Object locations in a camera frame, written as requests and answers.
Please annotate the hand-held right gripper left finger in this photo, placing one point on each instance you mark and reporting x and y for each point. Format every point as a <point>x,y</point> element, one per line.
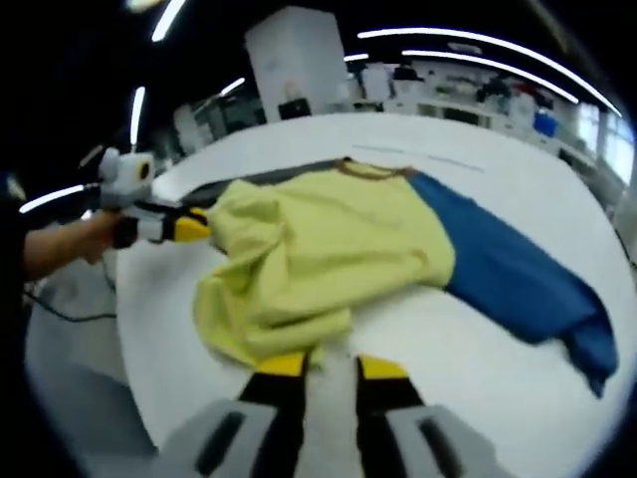
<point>271,393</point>

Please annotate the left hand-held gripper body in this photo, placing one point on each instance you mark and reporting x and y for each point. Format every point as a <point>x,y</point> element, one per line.
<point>127,174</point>

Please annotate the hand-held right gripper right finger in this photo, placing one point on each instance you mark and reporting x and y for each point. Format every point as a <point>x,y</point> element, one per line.
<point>383,398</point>

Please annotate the yellow colour-block garment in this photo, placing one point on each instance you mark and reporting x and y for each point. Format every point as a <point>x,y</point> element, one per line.
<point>323,239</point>

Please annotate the person's left hand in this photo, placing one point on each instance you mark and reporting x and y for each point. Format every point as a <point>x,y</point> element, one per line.
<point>94,236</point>

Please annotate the white ceiling light strip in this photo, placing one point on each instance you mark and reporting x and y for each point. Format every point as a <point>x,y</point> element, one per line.
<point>52,198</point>
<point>168,20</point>
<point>231,87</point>
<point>398,33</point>
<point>138,114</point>
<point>497,70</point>
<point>356,57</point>

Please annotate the black box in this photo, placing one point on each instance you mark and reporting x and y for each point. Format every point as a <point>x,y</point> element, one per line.
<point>294,109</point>

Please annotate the white square pillar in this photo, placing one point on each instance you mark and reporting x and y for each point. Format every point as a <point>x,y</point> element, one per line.
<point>293,60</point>

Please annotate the white panel board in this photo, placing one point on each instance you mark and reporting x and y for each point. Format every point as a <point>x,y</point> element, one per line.
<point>374,83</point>

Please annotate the white shelving unit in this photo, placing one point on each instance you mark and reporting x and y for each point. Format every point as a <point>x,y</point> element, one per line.
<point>473,107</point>

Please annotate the blue bin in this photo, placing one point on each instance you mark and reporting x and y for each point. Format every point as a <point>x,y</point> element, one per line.
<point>546,123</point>

